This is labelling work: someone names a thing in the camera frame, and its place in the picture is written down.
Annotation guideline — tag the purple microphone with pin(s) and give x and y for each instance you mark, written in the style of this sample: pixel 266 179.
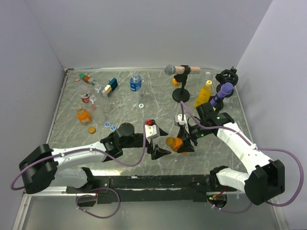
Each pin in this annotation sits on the purple microphone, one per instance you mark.
pixel 225 90

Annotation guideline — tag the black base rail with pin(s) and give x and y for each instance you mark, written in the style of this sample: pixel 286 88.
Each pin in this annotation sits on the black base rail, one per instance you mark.
pixel 143 188

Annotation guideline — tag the pink glitter microphone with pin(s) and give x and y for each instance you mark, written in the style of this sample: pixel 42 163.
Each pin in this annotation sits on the pink glitter microphone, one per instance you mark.
pixel 174 70

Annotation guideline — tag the red label clear bottle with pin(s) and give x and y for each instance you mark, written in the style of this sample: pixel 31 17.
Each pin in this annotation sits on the red label clear bottle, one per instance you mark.
pixel 84 93

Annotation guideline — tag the clear small cup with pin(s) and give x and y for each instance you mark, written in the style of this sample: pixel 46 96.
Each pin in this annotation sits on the clear small cup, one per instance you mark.
pixel 97 87
pixel 92 98

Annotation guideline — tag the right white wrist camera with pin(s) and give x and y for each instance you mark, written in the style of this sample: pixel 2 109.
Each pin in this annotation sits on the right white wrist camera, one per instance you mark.
pixel 180 120

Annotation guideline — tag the small orange juice bottle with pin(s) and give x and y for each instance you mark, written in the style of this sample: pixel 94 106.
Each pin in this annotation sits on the small orange juice bottle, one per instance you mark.
pixel 174 143

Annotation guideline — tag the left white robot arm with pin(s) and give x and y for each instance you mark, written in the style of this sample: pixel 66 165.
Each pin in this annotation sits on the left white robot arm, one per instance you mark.
pixel 45 167

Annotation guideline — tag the open orange juice bottle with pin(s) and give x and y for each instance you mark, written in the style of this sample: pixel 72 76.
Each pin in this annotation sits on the open orange juice bottle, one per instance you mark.
pixel 83 115

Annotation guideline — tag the blue label water bottle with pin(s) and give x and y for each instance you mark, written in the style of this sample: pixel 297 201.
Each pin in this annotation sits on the blue label water bottle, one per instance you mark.
pixel 135 83

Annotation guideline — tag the colourful block stack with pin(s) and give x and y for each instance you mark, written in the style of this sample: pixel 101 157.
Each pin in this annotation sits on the colourful block stack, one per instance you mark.
pixel 87 79

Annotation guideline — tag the clear bottle at back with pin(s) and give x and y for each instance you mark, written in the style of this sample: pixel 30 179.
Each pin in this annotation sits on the clear bottle at back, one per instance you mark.
pixel 208 76

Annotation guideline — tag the tall yellow juice bottle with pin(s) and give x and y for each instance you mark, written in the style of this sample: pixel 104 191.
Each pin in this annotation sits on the tall yellow juice bottle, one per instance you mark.
pixel 204 94

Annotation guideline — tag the orange bottle cap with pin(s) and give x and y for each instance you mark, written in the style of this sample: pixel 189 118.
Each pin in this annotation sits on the orange bottle cap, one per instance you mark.
pixel 91 130

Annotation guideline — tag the blue and wood block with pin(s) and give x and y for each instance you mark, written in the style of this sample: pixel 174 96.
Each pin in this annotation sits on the blue and wood block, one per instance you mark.
pixel 112 85

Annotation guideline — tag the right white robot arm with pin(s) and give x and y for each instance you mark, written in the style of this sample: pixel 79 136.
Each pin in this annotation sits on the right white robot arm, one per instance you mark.
pixel 263 179

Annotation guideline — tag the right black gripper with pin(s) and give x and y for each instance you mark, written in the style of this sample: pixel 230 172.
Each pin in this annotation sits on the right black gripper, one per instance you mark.
pixel 186 146

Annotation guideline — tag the yellow toy brick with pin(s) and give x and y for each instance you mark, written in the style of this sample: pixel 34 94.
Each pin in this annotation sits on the yellow toy brick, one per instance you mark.
pixel 175 82

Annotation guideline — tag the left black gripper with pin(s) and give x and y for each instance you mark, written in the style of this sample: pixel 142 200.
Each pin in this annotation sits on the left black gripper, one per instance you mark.
pixel 157 152

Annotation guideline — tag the black round holder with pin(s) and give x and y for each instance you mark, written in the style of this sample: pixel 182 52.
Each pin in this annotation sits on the black round holder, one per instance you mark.
pixel 227 75

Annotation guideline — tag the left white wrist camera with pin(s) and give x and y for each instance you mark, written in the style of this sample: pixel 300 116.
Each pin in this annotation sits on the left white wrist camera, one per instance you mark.
pixel 151 130

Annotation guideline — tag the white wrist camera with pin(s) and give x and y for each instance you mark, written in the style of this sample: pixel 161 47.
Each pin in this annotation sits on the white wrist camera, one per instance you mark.
pixel 151 130
pixel 180 120

